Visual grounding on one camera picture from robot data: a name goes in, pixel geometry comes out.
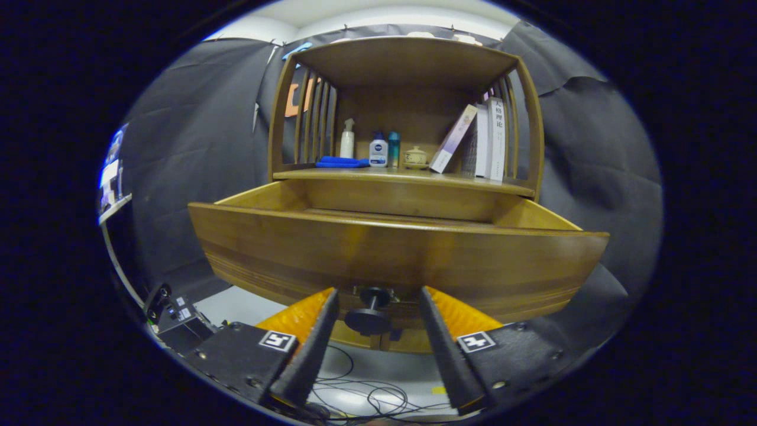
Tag black electronics box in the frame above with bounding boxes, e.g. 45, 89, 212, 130
145, 283, 216, 356

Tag wooden countertop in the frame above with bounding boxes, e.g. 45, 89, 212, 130
273, 166, 536, 198

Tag black floor cables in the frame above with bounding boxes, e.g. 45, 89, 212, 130
308, 343, 456, 424

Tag blue folded cloth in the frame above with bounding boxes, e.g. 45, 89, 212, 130
315, 156, 370, 169

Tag patterned cover book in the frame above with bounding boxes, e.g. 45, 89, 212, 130
461, 105, 490, 177

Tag white blue-capped lotion bottle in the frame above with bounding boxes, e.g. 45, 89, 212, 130
369, 131, 389, 168

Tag white wall shelf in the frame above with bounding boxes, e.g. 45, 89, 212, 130
98, 195, 132, 225

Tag grey stand pole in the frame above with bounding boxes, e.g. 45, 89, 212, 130
99, 224, 148, 305

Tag brown wooden drawer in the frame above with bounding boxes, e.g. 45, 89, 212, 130
188, 179, 610, 332

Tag purple cover book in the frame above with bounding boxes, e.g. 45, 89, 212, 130
429, 104, 478, 174

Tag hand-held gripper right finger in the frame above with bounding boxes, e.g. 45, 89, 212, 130
419, 286, 577, 415

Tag white pump bottle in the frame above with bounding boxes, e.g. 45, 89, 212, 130
340, 118, 356, 159

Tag black round drawer knob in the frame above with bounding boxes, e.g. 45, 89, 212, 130
345, 287, 392, 337

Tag white book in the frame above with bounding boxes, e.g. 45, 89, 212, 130
486, 96, 508, 182

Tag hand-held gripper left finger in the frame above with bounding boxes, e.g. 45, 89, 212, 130
183, 287, 341, 409

